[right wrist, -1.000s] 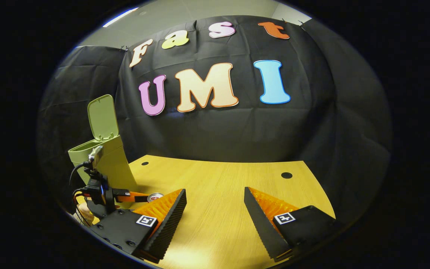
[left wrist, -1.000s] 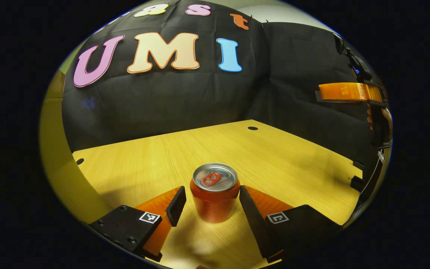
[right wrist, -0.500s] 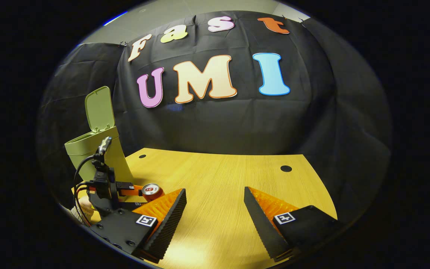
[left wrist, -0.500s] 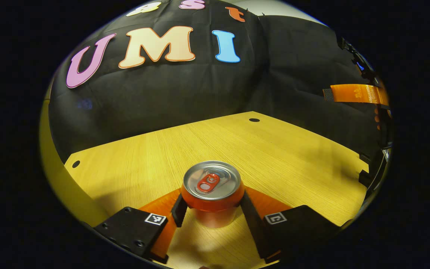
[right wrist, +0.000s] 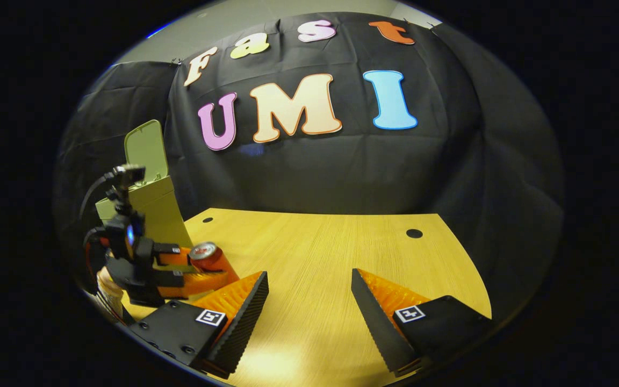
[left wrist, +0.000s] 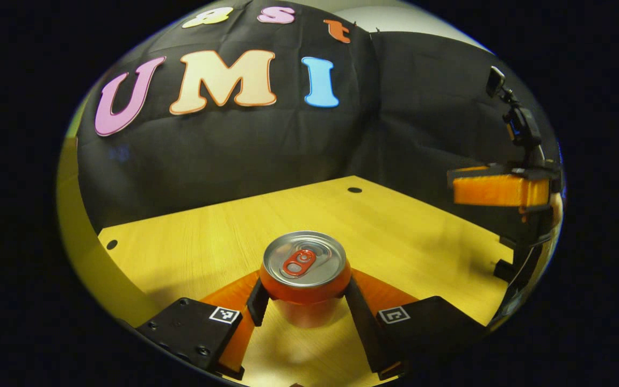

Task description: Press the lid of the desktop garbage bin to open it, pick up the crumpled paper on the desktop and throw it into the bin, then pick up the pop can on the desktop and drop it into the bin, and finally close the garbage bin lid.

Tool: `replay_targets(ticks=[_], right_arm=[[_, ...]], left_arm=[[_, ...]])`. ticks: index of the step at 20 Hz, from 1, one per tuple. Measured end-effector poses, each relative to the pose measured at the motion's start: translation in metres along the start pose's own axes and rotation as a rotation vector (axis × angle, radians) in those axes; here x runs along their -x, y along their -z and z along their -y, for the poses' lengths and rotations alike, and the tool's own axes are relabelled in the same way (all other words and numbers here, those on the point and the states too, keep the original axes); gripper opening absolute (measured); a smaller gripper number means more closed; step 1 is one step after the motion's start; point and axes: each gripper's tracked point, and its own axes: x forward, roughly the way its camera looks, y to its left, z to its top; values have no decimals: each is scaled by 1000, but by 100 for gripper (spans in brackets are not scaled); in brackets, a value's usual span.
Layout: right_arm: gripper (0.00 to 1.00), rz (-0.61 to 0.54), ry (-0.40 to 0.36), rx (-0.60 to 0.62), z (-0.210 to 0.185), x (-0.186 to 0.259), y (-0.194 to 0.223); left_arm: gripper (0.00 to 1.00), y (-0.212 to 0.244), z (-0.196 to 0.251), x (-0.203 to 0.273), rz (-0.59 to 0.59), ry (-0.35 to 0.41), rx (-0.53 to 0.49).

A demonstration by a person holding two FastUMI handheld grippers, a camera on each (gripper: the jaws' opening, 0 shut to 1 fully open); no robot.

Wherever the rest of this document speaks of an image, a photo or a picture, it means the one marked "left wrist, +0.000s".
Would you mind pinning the wooden desktop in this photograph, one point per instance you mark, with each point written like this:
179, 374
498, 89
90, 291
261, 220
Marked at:
395, 242

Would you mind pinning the green desktop garbage bin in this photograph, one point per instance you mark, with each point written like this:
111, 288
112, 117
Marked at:
89, 252

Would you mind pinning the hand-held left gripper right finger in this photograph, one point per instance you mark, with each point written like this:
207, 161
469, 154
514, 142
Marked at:
363, 328

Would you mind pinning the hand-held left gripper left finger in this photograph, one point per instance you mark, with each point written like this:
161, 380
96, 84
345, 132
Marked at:
258, 303

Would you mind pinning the black backdrop cloth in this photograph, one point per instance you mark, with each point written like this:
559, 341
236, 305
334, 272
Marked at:
234, 145

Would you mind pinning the red pop can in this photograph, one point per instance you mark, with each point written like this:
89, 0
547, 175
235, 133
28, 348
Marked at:
304, 285

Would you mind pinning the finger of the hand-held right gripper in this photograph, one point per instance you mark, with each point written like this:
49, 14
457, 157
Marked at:
492, 191

